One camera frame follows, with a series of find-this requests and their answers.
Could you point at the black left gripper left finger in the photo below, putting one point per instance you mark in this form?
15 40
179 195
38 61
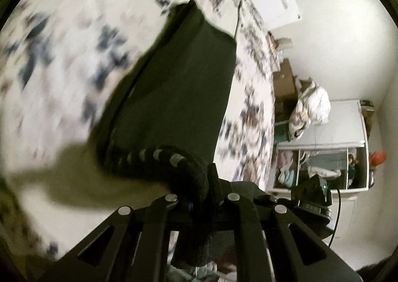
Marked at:
130 245

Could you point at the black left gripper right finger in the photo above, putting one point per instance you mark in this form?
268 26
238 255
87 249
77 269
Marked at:
267 239

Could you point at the black striped garment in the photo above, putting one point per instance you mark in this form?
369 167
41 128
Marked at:
163 120

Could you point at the pile of white clothes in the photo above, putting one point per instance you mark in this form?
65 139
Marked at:
313 107

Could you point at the white wardrobe shelf unit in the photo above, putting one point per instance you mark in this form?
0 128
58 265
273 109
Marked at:
337 151

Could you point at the orange round object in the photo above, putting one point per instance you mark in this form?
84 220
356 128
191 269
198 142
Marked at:
377 158

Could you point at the brown cardboard box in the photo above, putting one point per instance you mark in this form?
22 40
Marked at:
286 94

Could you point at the white bedside table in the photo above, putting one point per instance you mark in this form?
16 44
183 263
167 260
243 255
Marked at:
278 47

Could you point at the floral bed blanket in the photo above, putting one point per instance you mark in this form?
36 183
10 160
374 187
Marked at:
60 62

